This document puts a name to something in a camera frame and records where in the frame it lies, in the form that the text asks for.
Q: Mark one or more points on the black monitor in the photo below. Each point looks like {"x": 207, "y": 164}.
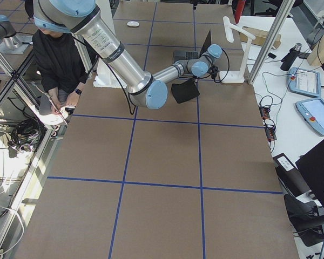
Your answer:
{"x": 311, "y": 167}

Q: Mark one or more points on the white computer mouse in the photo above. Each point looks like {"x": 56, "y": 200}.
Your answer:
{"x": 133, "y": 24}

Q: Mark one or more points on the black water bottle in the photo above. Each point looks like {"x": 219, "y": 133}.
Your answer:
{"x": 290, "y": 57}

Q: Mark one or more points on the blue teach pendant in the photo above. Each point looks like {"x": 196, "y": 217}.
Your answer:
{"x": 304, "y": 82}
{"x": 312, "y": 110}

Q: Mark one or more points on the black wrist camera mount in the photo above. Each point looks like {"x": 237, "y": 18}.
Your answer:
{"x": 213, "y": 71}

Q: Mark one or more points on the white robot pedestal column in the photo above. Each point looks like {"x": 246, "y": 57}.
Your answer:
{"x": 104, "y": 77}

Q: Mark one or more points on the orange black cable hub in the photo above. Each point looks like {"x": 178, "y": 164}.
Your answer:
{"x": 268, "y": 124}

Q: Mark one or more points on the lower blue teach pendant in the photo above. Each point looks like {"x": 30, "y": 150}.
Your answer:
{"x": 312, "y": 110}

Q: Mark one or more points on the red fire extinguisher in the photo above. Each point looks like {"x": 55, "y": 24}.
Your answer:
{"x": 239, "y": 9}

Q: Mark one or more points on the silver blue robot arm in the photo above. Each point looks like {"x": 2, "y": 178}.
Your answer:
{"x": 11, "y": 42}
{"x": 83, "y": 18}

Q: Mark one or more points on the aluminium frame post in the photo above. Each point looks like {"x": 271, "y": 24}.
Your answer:
{"x": 278, "y": 22}

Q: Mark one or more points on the person in black sweater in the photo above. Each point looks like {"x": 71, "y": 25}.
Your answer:
{"x": 62, "y": 71}

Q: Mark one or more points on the grey laptop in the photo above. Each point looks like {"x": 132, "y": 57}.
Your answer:
{"x": 188, "y": 55}

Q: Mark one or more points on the cardboard box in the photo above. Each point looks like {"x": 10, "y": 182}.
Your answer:
{"x": 260, "y": 37}

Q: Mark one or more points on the upper blue teach pendant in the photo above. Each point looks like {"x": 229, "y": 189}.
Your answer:
{"x": 304, "y": 82}

